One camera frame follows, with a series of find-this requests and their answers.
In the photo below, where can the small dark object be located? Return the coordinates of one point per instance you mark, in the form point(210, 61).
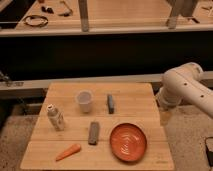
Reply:
point(47, 9)

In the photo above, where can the wooden board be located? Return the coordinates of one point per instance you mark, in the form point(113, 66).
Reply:
point(72, 132)

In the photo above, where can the orange toy carrot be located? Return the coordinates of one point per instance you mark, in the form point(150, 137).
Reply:
point(68, 152)

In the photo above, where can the black device at edge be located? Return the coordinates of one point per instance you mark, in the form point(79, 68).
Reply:
point(209, 153)

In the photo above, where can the grey metal post right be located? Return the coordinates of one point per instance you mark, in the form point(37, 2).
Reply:
point(176, 8)

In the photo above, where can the orange ridged plate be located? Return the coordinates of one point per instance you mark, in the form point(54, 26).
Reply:
point(128, 142)

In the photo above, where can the dark grey eraser block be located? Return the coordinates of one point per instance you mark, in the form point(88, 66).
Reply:
point(110, 104)

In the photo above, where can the grey rectangular block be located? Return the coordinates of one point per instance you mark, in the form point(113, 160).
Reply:
point(93, 133)

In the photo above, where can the white plastic cup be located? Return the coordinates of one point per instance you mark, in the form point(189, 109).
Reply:
point(84, 100)

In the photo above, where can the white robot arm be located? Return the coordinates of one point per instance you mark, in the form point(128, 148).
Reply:
point(183, 83)

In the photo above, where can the metal clamp bracket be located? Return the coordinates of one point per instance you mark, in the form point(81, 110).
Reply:
point(8, 82)

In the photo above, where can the grey metal post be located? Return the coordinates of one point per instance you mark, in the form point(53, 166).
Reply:
point(83, 10)
point(176, 8)

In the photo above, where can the small white bottle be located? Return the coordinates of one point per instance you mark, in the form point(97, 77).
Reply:
point(55, 117)

